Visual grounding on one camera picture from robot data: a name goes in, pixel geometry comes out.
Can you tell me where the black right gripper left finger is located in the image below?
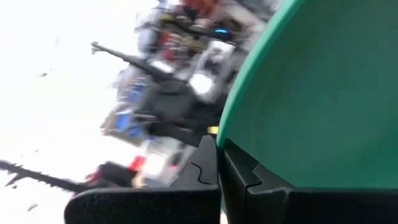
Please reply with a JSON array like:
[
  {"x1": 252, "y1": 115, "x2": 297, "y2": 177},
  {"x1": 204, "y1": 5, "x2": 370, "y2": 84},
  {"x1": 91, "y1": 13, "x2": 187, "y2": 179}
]
[{"x1": 63, "y1": 134, "x2": 222, "y2": 224}]

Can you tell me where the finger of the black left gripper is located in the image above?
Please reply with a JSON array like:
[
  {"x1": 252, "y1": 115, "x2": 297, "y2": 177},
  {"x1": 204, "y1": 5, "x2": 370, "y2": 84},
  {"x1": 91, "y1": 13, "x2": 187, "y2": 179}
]
[
  {"x1": 90, "y1": 41, "x2": 187, "y2": 85},
  {"x1": 0, "y1": 159, "x2": 139, "y2": 194}
]

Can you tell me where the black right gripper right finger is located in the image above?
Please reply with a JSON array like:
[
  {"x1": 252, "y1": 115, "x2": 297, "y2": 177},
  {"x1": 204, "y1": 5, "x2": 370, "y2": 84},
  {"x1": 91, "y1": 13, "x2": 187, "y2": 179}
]
[{"x1": 219, "y1": 138, "x2": 398, "y2": 224}]

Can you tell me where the green round plate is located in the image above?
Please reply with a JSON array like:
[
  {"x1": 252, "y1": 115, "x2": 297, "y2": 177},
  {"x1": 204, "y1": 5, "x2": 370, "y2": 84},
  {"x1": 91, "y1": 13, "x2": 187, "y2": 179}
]
[{"x1": 216, "y1": 0, "x2": 398, "y2": 190}]

